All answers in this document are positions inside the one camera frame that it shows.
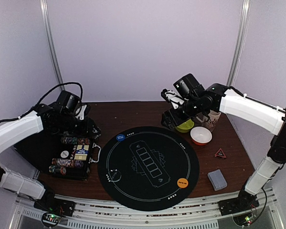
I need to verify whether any clear acrylic dealer puck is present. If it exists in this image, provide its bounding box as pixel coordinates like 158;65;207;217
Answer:
108;169;122;183

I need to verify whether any white decorated mug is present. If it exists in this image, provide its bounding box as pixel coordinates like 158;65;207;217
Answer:
201;110;221;132

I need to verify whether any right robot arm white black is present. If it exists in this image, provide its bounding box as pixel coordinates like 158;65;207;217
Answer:
161;73;286;211

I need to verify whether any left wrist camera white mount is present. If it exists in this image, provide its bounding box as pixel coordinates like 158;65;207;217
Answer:
75;104;91;120

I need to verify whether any grey playing card deck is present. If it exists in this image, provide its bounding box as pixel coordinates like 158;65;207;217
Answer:
208;169;227;191

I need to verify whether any white orange bowl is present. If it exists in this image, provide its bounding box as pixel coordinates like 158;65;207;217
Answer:
190;126;212;146

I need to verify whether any blue small blind button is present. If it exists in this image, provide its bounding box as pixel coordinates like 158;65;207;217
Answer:
116;134;126;142

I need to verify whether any circuit board with leds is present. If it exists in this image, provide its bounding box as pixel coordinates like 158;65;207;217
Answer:
41;212;62;227
233;213;257;228

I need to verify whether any black poker chip case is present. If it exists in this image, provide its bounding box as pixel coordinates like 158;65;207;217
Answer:
13;102;102;181

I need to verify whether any left circuit board with LEDs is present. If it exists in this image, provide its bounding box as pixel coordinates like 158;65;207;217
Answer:
41;212;62;227

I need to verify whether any green bowl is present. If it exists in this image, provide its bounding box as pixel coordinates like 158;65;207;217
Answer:
175;119;194;133

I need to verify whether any orange big blind button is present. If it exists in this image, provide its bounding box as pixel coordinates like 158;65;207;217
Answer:
177;178;189;188

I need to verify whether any black round poker mat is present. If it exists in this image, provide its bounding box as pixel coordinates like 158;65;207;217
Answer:
98;126;200;211

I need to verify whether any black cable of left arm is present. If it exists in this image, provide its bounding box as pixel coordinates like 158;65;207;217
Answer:
0;82;84;134

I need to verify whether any boxed playing card deck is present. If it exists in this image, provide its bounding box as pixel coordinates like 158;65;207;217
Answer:
70;145;90;161

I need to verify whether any right circuit board with LEDs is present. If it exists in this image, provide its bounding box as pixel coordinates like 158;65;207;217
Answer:
233;213;257;228

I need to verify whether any red black triangle button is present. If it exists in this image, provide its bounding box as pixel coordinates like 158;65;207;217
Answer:
214;148;226;159

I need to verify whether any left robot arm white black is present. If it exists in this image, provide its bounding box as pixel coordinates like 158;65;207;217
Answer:
0;90;101;212

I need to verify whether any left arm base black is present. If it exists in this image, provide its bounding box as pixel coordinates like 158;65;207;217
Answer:
30;189;75;217

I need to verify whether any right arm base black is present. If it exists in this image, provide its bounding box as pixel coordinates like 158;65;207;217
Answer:
218;186;260;216

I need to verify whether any right aluminium frame post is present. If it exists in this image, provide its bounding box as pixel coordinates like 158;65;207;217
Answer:
226;0;251;86

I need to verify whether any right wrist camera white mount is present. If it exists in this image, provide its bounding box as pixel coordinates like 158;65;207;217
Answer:
161;89;185;109

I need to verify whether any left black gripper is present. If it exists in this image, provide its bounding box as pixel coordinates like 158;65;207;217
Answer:
59;112;100;138

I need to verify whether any white dealer button in case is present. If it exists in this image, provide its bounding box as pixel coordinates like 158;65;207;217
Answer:
60;150;69;158

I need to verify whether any front aluminium rail frame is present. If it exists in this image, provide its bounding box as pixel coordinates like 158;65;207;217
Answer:
8;188;286;229

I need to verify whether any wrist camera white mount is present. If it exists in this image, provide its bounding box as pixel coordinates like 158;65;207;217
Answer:
161;89;185;109
75;104;91;120

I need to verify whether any poker chip row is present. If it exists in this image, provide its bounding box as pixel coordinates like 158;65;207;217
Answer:
49;165;66;176
62;133;89;138
52;158;84;168
61;137;91;145

